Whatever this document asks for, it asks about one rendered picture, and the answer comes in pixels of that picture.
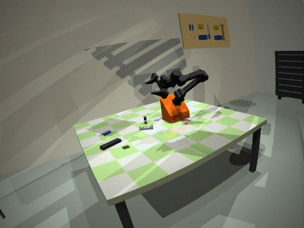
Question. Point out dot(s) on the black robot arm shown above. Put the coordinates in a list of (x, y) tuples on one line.
[(179, 79)]

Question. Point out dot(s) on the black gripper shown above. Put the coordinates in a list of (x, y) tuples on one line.
[(163, 92)]

